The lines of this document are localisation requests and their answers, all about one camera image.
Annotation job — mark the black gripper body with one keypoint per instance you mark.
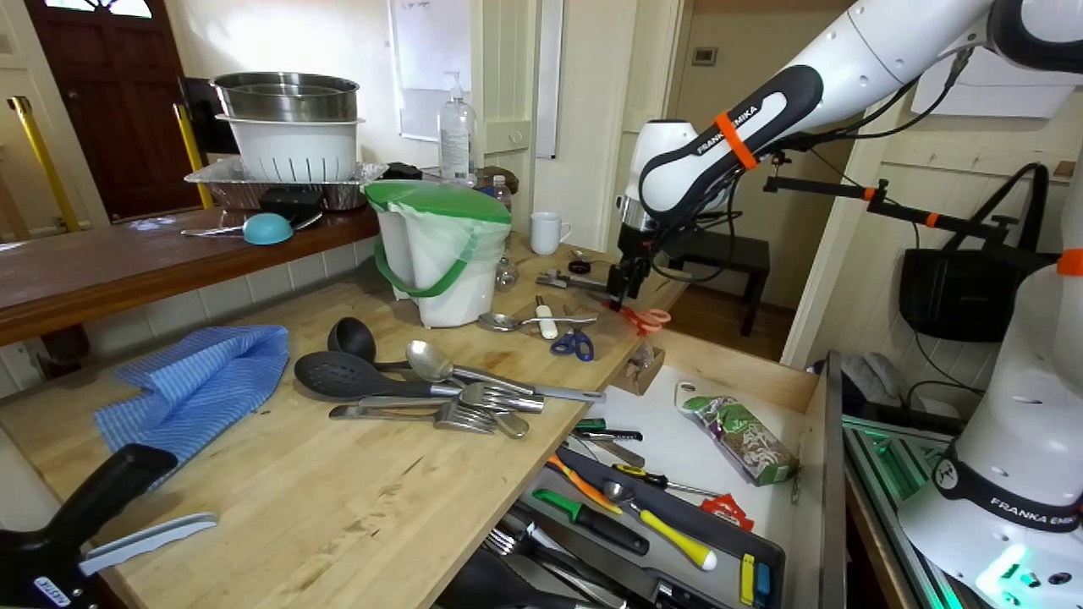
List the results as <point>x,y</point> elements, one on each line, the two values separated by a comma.
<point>637,253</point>

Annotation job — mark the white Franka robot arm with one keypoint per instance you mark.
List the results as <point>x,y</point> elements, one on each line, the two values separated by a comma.
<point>1016,427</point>

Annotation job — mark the open wooden drawer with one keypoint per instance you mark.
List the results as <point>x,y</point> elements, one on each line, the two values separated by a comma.
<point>648,410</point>

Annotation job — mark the grey white peeler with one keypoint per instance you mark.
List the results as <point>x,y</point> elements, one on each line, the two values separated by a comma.
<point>547,321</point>

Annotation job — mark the white mug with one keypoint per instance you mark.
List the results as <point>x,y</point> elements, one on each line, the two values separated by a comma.
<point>547,233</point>

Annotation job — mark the black bench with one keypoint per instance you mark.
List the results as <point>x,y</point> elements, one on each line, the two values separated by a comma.
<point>732,254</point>

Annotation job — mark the small metal utensil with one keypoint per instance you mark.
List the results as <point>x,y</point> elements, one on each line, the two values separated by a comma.
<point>502,321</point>

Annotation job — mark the small plastic water bottle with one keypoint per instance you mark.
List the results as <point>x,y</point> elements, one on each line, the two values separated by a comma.
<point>498,192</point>

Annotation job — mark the green bag pack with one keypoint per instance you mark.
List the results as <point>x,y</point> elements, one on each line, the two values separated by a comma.
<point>738,434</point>

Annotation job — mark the white bin green lid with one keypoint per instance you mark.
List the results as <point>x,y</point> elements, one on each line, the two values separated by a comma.
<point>443,259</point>

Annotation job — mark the metal ladle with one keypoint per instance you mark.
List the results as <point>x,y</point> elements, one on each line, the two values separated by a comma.
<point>424,359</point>

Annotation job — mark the metal tongs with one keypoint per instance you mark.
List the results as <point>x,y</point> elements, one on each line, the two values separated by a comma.
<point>450,417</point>

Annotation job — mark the tall clear glass bottle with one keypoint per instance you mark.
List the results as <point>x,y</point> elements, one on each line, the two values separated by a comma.
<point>454,131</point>

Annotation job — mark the red plastic packet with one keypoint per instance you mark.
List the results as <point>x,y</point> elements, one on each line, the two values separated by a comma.
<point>728,513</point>

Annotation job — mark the black cutlery tray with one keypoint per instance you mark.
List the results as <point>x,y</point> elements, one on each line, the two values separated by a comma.
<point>721,530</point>

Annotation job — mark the small black ladle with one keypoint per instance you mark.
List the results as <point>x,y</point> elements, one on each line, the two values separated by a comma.
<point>355,336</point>

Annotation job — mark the large black spoon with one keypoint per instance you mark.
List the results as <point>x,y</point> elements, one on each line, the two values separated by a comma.
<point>342,372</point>

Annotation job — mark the small yellow tool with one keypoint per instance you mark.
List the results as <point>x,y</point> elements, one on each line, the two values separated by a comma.
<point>746,575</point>

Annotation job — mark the black bag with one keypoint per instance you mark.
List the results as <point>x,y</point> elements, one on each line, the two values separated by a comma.
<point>965,291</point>

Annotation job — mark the white dish rack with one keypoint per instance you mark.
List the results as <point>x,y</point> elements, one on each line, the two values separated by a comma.
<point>293,154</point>

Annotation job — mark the blue ladle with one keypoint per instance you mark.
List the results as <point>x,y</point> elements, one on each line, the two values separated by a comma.
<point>269,229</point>

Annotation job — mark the metal bowl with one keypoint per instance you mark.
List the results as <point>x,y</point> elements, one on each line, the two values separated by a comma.
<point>288,97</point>

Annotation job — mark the grey drain tray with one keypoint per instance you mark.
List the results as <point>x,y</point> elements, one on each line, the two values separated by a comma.
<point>214,171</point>

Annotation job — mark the blue cloth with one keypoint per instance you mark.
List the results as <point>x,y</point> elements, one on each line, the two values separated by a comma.
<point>197,384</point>

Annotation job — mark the yellow pole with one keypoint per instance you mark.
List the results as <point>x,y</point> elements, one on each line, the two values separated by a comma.
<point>191,154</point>
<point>45,157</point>

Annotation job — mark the dark wooden counter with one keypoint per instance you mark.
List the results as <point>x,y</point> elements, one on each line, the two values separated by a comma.
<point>114,272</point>

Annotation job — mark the dark brown door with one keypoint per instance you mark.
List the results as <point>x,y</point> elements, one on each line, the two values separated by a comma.
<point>114,101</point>

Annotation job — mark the wall light switch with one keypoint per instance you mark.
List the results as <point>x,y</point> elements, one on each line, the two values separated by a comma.
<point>707,56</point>

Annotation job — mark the black camera pole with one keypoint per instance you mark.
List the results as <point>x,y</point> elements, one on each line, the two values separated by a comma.
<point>835,192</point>

